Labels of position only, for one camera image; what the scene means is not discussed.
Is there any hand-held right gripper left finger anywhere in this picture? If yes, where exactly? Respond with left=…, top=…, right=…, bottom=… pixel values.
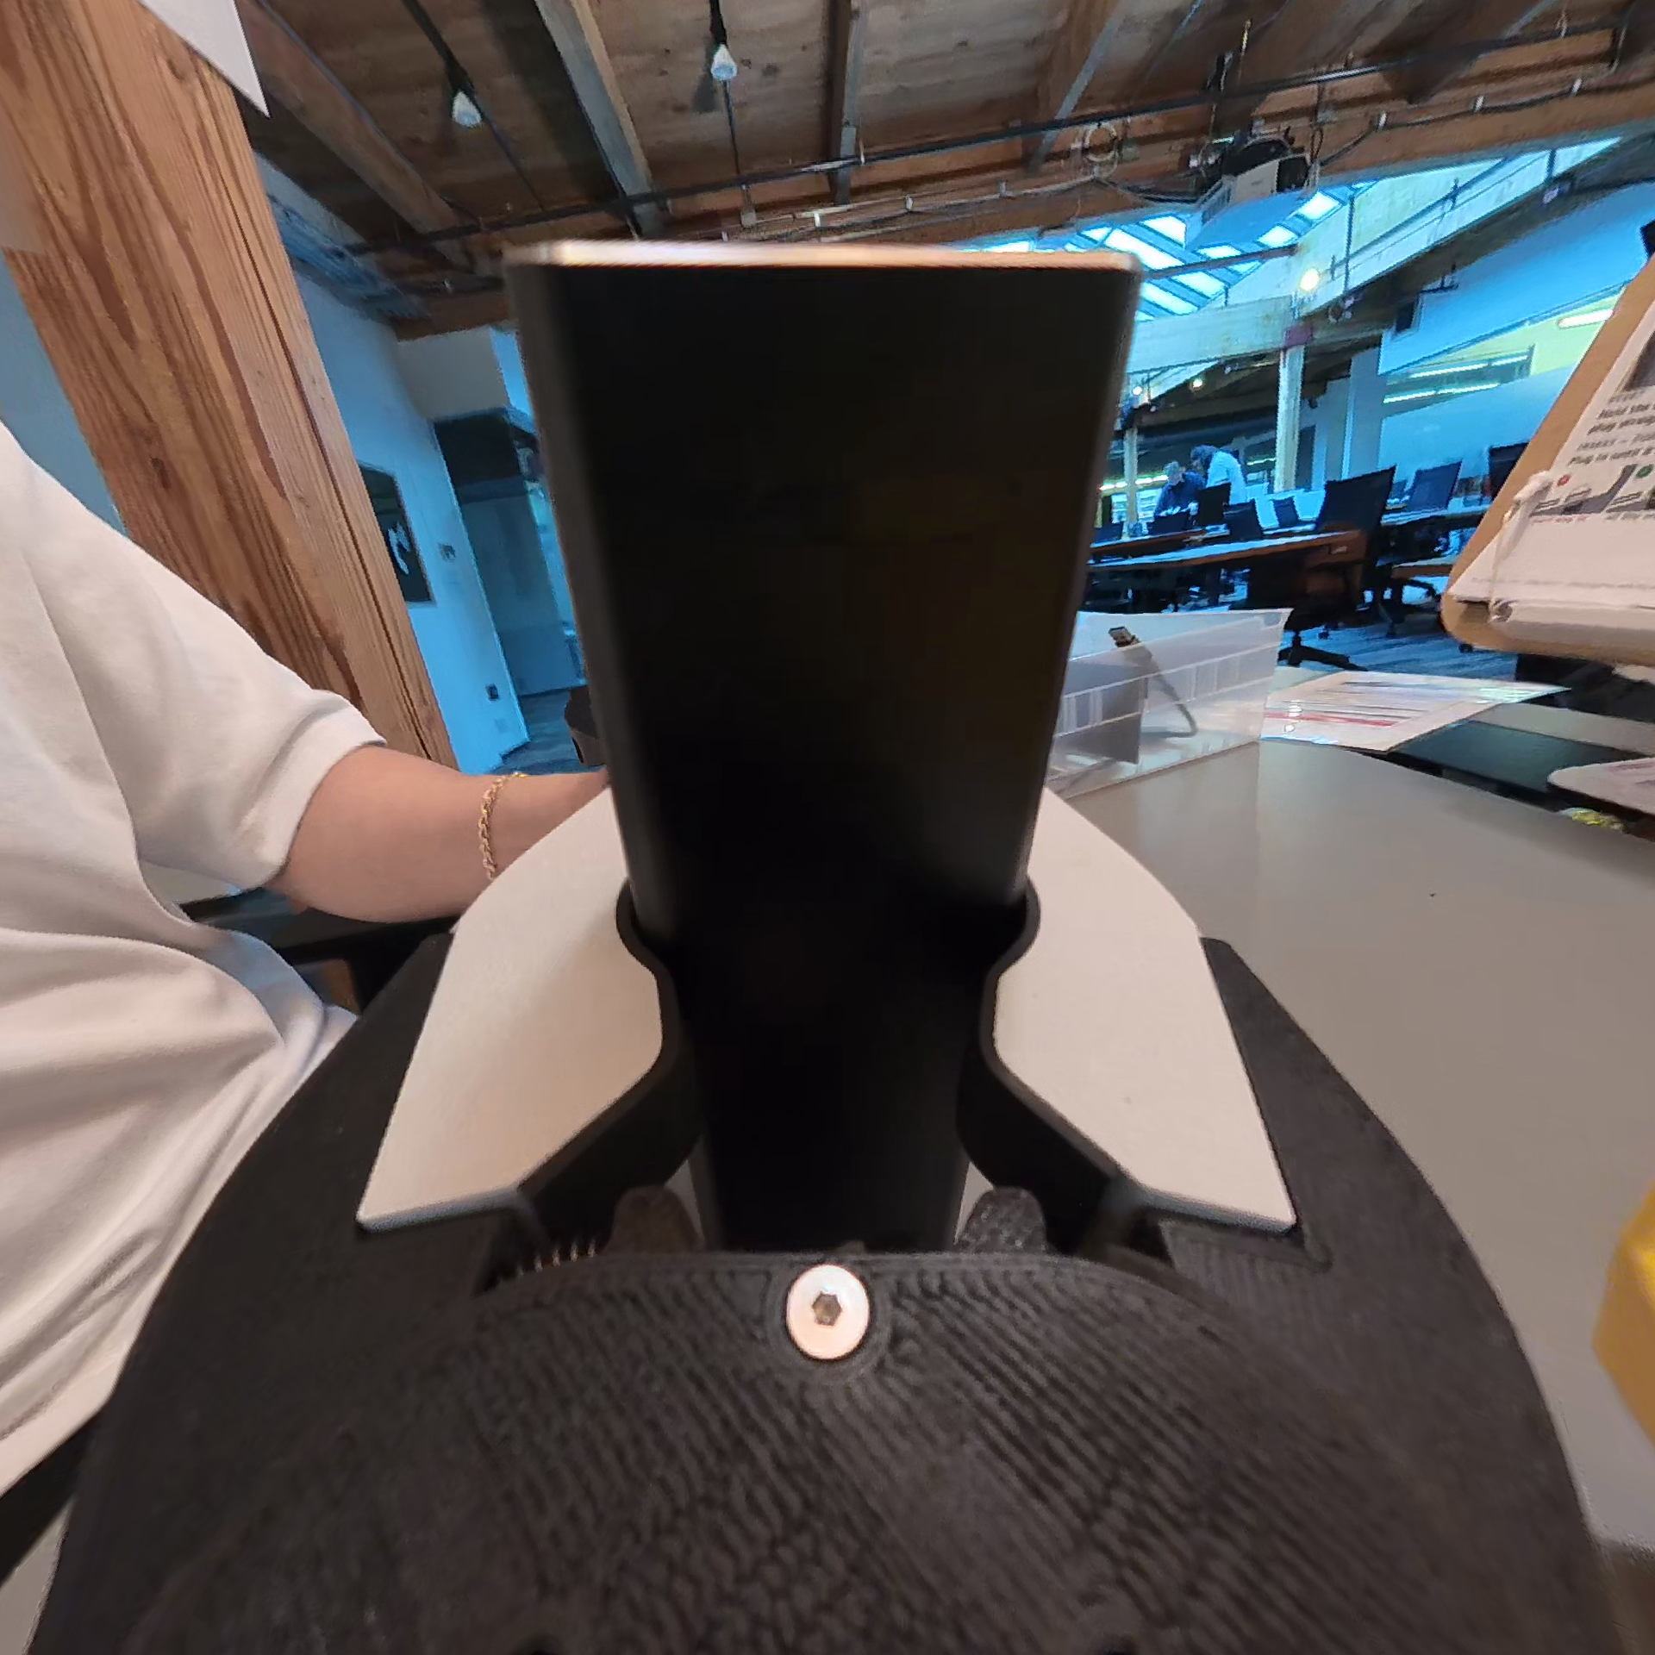
left=355, top=792, right=694, bottom=1255

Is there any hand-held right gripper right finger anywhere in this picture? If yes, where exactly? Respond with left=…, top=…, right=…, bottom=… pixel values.
left=958, top=788, right=1299, bottom=1259

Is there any clear plastic bin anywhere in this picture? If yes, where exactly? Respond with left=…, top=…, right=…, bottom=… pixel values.
left=1049, top=607, right=1295, bottom=796

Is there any black hub cable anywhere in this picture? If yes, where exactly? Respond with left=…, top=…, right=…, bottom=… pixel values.
left=1106, top=625, right=1203, bottom=741

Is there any black multi-port usb hub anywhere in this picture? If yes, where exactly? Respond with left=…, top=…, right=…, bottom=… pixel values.
left=503, top=239, right=1144, bottom=1253

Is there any yellow plastic bin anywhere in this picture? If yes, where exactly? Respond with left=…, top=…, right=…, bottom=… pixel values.
left=1593, top=1190, right=1655, bottom=1405

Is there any black office chair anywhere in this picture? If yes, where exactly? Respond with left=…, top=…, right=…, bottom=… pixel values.
left=188, top=893, right=456, bottom=1011
left=1287, top=465, right=1400, bottom=668

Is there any laminated paper sheet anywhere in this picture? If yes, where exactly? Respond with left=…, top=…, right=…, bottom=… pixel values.
left=1262, top=670, right=1567, bottom=755

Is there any instruction sheet on wooden stand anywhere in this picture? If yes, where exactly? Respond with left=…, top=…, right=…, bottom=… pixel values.
left=1439, top=258, right=1655, bottom=820

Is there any white ceiling projector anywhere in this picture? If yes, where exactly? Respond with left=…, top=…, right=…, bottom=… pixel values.
left=1197, top=136, right=1311, bottom=209

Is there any gold bracelet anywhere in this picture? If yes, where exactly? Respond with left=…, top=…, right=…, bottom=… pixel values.
left=476, top=773, right=531, bottom=883

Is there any dark wall sign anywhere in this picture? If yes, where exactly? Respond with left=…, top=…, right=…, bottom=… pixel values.
left=359, top=463, right=436, bottom=607

